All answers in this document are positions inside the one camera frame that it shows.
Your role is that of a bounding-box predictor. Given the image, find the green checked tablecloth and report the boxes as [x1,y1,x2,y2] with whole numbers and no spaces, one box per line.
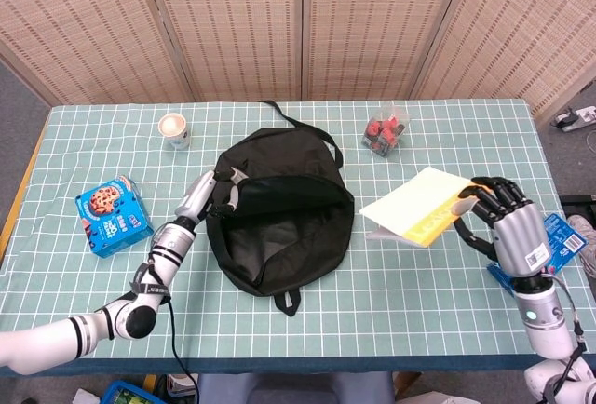
[0,99,596,377]

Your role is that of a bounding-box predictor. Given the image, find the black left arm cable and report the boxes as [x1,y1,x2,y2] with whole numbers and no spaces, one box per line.
[164,299,202,404]

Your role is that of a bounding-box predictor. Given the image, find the clear box with red items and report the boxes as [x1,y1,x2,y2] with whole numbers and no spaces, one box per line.
[361,104,412,158]

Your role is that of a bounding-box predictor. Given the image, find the silver and black left robot hand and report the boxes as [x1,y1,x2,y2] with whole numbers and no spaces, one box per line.
[174,167,252,228]

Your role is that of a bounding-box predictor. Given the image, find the blue plastic crate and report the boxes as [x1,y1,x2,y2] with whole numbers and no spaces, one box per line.
[100,379,159,404]

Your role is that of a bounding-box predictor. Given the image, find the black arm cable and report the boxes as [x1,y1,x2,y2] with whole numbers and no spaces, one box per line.
[164,299,202,404]
[542,271,589,404]

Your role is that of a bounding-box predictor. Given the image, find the silver and black right robot hand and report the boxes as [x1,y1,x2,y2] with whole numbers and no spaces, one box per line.
[449,175,553,279]

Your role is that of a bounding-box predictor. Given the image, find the white orange Lexicon notebook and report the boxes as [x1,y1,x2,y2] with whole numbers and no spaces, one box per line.
[358,166,490,248]

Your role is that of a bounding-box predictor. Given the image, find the white power strip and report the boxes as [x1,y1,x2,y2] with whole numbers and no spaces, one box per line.
[552,105,596,133]

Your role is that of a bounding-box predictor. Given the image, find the woven bamboo folding screen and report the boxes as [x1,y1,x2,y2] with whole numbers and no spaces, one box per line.
[0,0,596,119]

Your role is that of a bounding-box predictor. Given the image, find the blue cookie box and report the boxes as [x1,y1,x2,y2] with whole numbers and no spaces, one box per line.
[74,175,156,259]

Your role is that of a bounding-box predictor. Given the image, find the paper cup with blue flower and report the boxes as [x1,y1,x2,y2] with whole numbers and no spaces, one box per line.
[157,113,191,151]

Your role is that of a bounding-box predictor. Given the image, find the blue plastic snack packet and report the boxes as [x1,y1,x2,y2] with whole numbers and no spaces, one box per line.
[486,211,589,294]

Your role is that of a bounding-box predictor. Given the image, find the black fabric backpack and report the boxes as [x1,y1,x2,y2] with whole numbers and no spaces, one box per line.
[204,100,356,318]

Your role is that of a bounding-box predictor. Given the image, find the grey shoe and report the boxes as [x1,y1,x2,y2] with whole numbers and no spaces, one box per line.
[566,215,596,261]

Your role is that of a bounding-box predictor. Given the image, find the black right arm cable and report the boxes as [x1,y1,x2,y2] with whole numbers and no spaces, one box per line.
[542,271,589,404]

